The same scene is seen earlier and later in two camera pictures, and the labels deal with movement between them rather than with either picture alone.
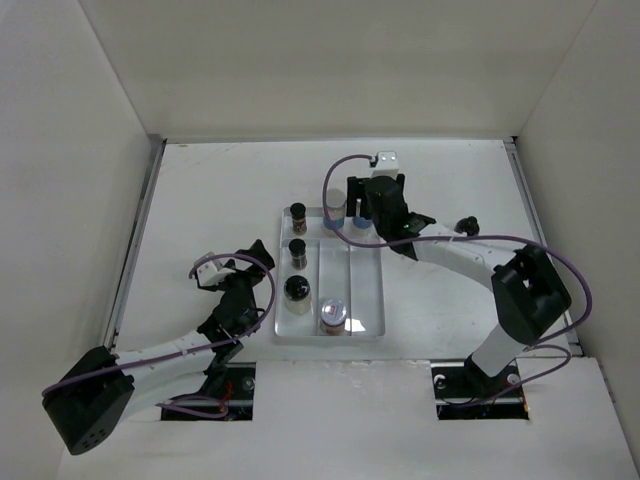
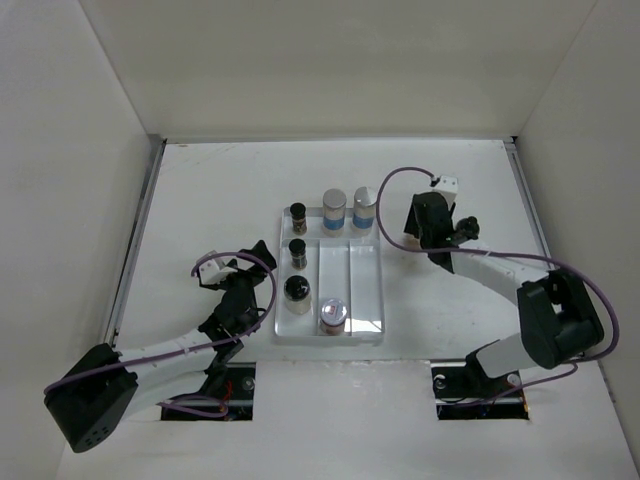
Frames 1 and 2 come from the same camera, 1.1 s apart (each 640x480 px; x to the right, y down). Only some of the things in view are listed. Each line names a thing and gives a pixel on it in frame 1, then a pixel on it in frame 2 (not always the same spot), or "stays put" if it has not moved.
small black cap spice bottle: x=299 y=221 stays put
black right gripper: x=357 y=190 → x=412 y=226
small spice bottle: x=297 y=248 stays put
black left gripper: x=253 y=272 stays put
